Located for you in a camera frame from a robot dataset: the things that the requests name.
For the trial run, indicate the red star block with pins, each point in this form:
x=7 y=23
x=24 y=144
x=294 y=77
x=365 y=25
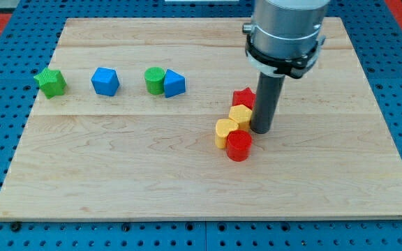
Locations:
x=244 y=97

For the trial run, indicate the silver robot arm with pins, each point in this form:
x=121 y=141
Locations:
x=283 y=37

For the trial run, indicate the yellow hexagon block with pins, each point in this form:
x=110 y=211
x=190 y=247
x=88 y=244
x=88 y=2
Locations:
x=241 y=114

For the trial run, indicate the green star block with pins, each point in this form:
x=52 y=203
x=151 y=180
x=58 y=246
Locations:
x=51 y=82

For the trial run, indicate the yellow heart block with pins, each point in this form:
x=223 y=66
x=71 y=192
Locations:
x=223 y=128

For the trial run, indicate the red cylinder block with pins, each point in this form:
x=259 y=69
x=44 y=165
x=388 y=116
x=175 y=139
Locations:
x=238 y=145

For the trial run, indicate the blue triangle block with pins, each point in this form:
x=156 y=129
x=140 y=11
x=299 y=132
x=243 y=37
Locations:
x=174 y=84

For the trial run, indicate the green cylinder block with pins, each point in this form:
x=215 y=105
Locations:
x=154 y=78

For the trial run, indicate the wooden board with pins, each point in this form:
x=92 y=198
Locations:
x=136 y=157

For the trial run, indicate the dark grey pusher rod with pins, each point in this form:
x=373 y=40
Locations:
x=267 y=95

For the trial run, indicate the blue pentagon block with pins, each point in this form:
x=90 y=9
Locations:
x=105 y=81

